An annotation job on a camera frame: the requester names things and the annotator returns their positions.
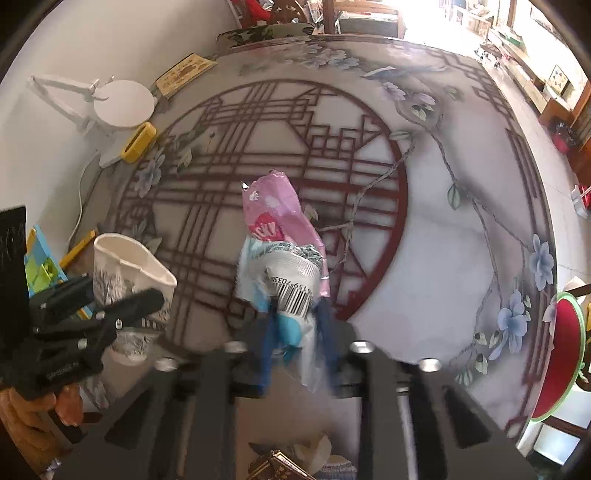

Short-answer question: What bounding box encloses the white cable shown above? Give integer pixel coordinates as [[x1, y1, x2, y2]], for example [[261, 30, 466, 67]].
[[67, 150, 103, 247]]

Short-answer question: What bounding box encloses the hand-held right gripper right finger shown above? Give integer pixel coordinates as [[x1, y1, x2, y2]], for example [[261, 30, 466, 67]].
[[316, 302, 539, 480]]

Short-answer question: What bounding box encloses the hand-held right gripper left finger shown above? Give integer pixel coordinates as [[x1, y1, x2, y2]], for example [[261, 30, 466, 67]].
[[58, 295, 280, 480]]

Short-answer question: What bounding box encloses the dustpan with red handle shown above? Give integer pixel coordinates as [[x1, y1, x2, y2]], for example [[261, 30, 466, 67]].
[[571, 185, 591, 219]]

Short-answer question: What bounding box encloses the wooden bench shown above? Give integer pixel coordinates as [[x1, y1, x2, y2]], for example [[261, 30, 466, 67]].
[[323, 0, 408, 38]]

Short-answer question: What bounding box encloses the floral cushioned chair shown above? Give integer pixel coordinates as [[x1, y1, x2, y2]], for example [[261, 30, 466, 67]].
[[217, 22, 317, 49]]

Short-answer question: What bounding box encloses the red round stool green rim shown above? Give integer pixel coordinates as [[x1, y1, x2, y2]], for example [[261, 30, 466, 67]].
[[531, 292, 587, 422]]

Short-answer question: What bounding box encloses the long low cabinet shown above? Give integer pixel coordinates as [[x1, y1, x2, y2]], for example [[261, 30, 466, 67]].
[[480, 28, 561, 114]]

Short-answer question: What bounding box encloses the blue green toy box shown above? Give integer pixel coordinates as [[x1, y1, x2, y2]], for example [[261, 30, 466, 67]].
[[24, 225, 69, 298]]

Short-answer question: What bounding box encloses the red waste bin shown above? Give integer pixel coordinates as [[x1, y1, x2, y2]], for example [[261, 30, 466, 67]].
[[551, 121, 578, 155]]

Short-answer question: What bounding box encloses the person's left hand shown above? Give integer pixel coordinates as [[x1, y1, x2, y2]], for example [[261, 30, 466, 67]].
[[0, 383, 86, 476]]

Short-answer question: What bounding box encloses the framed picture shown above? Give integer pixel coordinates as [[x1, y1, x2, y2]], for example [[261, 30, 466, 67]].
[[547, 65, 571, 99]]

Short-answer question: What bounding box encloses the printed white paper cup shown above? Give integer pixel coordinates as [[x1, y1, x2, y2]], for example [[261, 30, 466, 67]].
[[92, 233, 178, 366]]

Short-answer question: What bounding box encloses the pink snack wrapper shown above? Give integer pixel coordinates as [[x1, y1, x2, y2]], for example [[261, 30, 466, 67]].
[[235, 170, 331, 393]]

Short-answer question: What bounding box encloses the red plastic chair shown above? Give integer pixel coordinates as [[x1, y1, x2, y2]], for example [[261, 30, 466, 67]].
[[231, 0, 274, 25]]

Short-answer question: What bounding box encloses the dark wooden chair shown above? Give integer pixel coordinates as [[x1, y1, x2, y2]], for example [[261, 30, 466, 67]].
[[268, 0, 311, 24]]

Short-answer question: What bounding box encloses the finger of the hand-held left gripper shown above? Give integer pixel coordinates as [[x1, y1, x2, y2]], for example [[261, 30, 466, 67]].
[[30, 274, 95, 320], [32, 288, 165, 352]]

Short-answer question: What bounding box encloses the yellow box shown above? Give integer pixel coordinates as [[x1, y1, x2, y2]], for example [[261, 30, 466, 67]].
[[120, 121, 158, 163]]

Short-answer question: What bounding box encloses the yellow strip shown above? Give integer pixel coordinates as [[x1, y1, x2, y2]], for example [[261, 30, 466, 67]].
[[58, 228, 99, 269]]

